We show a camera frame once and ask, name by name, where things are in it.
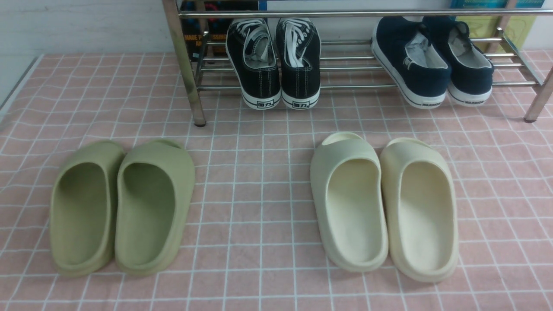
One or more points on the black canvas sneaker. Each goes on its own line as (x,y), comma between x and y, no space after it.
(251,53)
(299,47)

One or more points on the left navy slip-on shoe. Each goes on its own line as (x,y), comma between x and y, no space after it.
(405,50)

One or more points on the navy slip-on shoe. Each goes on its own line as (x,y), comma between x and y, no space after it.
(471,71)
(405,50)

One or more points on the right navy slip-on shoe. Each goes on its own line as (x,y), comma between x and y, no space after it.
(471,71)

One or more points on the left cream slide slipper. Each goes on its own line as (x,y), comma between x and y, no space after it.
(345,178)

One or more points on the cream slide slipper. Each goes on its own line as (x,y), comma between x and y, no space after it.
(421,212)
(345,178)

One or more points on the right green slide slipper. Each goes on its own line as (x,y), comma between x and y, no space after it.
(155,183)

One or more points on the green slide slipper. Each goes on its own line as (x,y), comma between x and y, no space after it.
(155,183)
(83,209)

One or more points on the black book with orange text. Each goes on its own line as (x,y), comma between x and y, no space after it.
(217,28)

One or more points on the right cream slide slipper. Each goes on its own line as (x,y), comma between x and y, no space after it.
(421,212)

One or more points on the left green slide slipper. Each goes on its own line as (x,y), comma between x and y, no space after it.
(83,209)

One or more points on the yellow-green book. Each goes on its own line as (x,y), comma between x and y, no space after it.
(517,29)

